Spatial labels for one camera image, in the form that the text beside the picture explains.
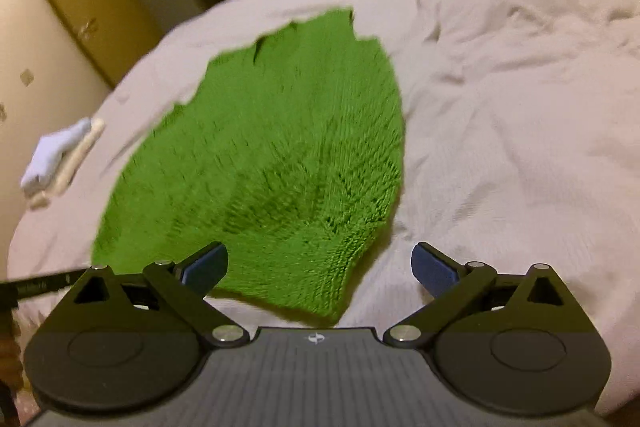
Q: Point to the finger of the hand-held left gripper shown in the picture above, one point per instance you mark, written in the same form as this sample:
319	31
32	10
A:
35	288

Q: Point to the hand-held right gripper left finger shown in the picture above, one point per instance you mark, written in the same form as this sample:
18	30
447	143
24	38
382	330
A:
207	263

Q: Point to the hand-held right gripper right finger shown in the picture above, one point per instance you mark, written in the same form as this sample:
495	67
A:
434	269

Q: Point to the green knitted sweater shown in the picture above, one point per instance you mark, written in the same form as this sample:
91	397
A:
280	157

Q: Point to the cream cloth strip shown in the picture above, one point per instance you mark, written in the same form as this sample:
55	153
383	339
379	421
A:
70	167

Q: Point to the white sock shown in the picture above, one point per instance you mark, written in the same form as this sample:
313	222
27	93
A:
50	154

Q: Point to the white bed blanket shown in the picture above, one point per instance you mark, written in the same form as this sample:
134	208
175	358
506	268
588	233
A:
500	107

